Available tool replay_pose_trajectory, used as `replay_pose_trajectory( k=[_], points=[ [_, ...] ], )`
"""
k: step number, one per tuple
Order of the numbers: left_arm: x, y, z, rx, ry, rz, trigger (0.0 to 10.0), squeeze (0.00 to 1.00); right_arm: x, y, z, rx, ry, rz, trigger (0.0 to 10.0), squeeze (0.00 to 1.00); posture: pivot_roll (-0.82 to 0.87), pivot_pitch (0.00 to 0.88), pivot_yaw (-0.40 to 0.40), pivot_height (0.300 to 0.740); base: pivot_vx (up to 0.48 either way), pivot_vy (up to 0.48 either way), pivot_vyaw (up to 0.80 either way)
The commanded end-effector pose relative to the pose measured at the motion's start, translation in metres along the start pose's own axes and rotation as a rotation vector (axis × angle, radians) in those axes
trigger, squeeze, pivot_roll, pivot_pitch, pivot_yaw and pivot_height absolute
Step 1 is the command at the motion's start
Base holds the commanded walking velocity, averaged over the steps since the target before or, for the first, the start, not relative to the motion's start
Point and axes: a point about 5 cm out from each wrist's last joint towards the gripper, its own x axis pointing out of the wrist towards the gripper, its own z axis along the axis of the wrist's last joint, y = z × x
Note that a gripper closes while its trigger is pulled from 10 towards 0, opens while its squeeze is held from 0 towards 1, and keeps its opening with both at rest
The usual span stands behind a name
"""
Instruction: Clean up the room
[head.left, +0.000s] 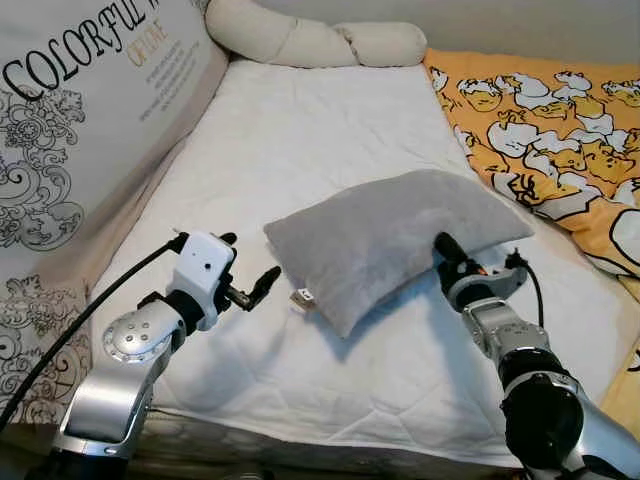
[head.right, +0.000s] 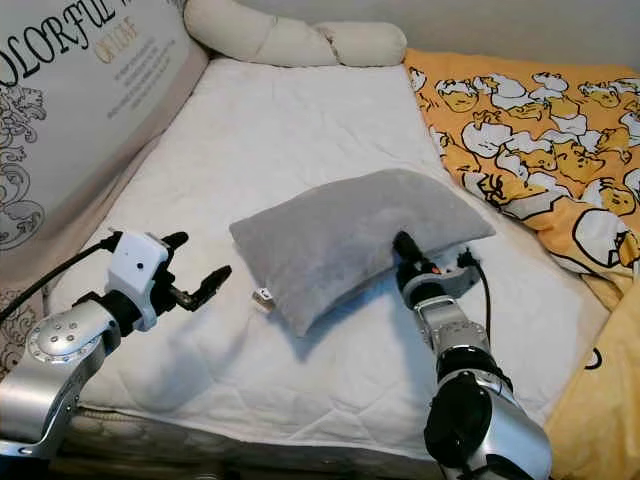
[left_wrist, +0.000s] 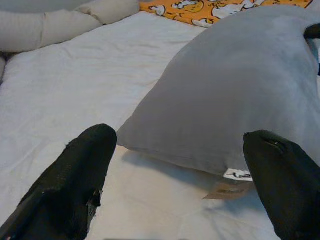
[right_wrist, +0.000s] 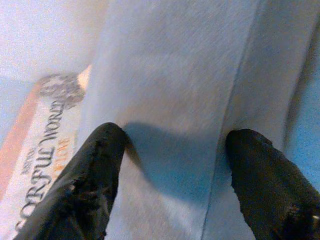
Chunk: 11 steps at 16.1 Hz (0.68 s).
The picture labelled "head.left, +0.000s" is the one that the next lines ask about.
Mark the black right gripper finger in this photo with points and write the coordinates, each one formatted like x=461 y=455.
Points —
x=446 y=248

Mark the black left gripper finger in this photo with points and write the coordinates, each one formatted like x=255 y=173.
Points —
x=227 y=239
x=265 y=283

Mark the grey pillow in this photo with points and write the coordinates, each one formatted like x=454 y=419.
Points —
x=380 y=240

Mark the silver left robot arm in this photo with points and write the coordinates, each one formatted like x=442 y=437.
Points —
x=120 y=390

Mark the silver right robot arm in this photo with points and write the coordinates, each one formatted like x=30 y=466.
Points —
x=500 y=335

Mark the small white pillow tag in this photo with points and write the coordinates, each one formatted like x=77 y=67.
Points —
x=303 y=297

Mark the white quilted mattress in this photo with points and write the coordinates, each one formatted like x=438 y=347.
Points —
x=300 y=120

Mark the cream bolster pillow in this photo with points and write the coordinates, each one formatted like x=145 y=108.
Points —
x=300 y=40

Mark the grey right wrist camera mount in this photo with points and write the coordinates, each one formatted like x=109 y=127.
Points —
x=480 y=292

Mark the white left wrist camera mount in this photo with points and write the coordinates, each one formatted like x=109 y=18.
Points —
x=200 y=265

